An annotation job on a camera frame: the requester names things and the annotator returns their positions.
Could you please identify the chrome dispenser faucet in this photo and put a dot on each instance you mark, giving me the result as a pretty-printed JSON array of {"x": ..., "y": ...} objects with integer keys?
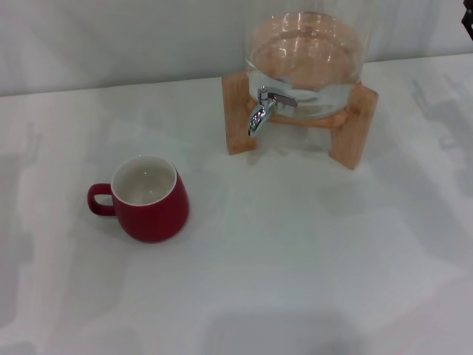
[{"x": 258, "y": 114}]

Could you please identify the red ceramic cup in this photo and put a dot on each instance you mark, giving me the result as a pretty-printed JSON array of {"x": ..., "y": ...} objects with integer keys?
[{"x": 155, "y": 222}]

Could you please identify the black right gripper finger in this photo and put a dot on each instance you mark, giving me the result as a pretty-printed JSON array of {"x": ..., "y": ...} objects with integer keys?
[{"x": 468, "y": 19}]

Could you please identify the glass water dispenser jar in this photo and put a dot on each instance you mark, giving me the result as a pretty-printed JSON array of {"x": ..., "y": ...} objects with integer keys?
[{"x": 306, "y": 55}]

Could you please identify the wooden dispenser stand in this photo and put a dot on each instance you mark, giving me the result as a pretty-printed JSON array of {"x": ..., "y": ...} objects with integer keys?
[{"x": 236, "y": 111}]

